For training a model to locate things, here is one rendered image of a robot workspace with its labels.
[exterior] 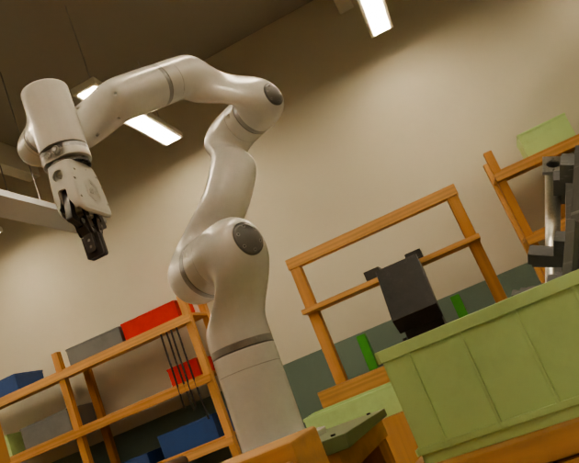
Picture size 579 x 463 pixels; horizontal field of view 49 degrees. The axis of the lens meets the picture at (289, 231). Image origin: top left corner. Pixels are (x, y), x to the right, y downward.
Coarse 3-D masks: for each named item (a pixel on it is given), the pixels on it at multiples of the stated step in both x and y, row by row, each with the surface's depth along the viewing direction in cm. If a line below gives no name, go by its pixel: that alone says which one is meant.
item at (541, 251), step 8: (560, 232) 96; (560, 240) 94; (536, 248) 99; (544, 248) 98; (552, 248) 98; (560, 248) 95; (528, 256) 98; (536, 256) 98; (544, 256) 97; (552, 256) 96; (560, 256) 96; (528, 264) 99; (536, 264) 99; (544, 264) 98; (552, 264) 97; (560, 264) 97; (520, 288) 93; (528, 288) 92
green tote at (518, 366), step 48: (576, 288) 82; (432, 336) 90; (480, 336) 87; (528, 336) 84; (576, 336) 82; (432, 384) 90; (480, 384) 87; (528, 384) 84; (576, 384) 82; (432, 432) 90; (480, 432) 86; (528, 432) 84
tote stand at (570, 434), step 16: (544, 432) 81; (560, 432) 80; (576, 432) 79; (480, 448) 87; (496, 448) 83; (512, 448) 82; (528, 448) 81; (544, 448) 80; (560, 448) 79; (576, 448) 79
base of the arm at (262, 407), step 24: (216, 360) 115; (240, 360) 113; (264, 360) 113; (240, 384) 112; (264, 384) 112; (288, 384) 115; (240, 408) 111; (264, 408) 110; (288, 408) 112; (240, 432) 112; (264, 432) 109; (288, 432) 110
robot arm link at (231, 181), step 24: (216, 120) 146; (216, 144) 141; (240, 144) 145; (216, 168) 132; (240, 168) 132; (216, 192) 129; (240, 192) 130; (192, 216) 130; (216, 216) 129; (240, 216) 131; (192, 240) 127; (192, 288) 121
